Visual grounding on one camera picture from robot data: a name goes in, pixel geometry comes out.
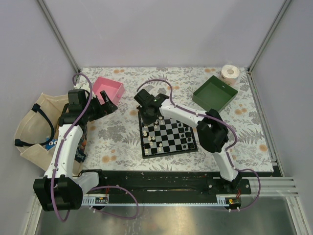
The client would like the green square tray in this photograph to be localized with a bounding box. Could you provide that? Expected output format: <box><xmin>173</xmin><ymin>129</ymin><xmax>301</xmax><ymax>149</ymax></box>
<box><xmin>192</xmin><ymin>75</ymin><xmax>238</xmax><ymax>112</ymax></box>

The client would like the blue printed package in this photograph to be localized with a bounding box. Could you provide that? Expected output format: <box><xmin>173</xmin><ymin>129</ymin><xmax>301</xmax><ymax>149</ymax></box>
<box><xmin>45</xmin><ymin>138</ymin><xmax>57</xmax><ymax>150</ymax></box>

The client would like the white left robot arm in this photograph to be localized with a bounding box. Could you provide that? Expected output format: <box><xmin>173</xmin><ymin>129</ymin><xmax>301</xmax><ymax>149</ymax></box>
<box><xmin>33</xmin><ymin>89</ymin><xmax>117</xmax><ymax>212</ymax></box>

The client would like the beige canvas tote bag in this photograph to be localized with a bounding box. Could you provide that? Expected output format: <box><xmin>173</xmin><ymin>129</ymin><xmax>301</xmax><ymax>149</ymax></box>
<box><xmin>14</xmin><ymin>92</ymin><xmax>84</xmax><ymax>176</ymax></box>

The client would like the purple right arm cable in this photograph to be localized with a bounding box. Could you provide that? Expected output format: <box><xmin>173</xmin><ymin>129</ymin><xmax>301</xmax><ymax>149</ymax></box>
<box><xmin>136</xmin><ymin>79</ymin><xmax>262</xmax><ymax>212</ymax></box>

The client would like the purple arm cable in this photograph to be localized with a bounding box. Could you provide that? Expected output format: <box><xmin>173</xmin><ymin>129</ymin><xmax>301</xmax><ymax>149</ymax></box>
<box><xmin>50</xmin><ymin>72</ymin><xmax>139</xmax><ymax>223</ymax></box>
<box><xmin>136</xmin><ymin>79</ymin><xmax>262</xmax><ymax>212</ymax></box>

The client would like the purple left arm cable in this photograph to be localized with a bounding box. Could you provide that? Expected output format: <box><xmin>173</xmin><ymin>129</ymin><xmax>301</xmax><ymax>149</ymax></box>
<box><xmin>50</xmin><ymin>72</ymin><xmax>139</xmax><ymax>223</ymax></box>

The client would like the pink square tray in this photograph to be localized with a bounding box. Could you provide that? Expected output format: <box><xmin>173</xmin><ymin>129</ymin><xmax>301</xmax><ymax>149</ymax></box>
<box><xmin>93</xmin><ymin>77</ymin><xmax>125</xmax><ymax>105</ymax></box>

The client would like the aluminium frame post left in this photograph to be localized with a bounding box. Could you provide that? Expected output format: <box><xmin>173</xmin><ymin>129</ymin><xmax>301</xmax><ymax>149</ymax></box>
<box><xmin>36</xmin><ymin>0</ymin><xmax>80</xmax><ymax>72</ymax></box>

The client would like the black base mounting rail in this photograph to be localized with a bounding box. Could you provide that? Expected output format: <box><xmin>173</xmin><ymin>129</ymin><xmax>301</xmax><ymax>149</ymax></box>
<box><xmin>93</xmin><ymin>169</ymin><xmax>251</xmax><ymax>206</ymax></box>

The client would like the black and white chessboard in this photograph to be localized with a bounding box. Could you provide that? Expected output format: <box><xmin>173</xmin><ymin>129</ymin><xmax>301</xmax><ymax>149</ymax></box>
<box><xmin>138</xmin><ymin>114</ymin><xmax>198</xmax><ymax>159</ymax></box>

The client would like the aluminium frame post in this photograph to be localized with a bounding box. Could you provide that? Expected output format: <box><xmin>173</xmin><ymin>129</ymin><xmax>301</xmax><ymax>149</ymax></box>
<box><xmin>36</xmin><ymin>0</ymin><xmax>80</xmax><ymax>72</ymax></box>
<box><xmin>247</xmin><ymin>0</ymin><xmax>293</xmax><ymax>73</ymax></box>

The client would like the toilet paper roll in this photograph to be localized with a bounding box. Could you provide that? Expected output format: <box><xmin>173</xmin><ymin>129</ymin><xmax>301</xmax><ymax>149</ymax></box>
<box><xmin>219</xmin><ymin>65</ymin><xmax>240</xmax><ymax>86</ymax></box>

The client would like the floral patterned table mat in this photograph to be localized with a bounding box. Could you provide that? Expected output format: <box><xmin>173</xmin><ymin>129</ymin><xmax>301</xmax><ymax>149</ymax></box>
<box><xmin>78</xmin><ymin>68</ymin><xmax>273</xmax><ymax>173</ymax></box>

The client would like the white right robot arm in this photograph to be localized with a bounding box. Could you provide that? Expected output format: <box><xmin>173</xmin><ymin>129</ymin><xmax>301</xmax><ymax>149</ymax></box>
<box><xmin>134</xmin><ymin>89</ymin><xmax>241</xmax><ymax>194</ymax></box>

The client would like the aluminium frame post right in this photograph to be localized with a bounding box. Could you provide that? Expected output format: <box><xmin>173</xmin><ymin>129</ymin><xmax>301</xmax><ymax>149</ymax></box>
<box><xmin>247</xmin><ymin>0</ymin><xmax>293</xmax><ymax>73</ymax></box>

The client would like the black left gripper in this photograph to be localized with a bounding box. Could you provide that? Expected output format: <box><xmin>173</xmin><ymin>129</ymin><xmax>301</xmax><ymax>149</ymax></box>
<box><xmin>83</xmin><ymin>91</ymin><xmax>117</xmax><ymax>121</ymax></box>

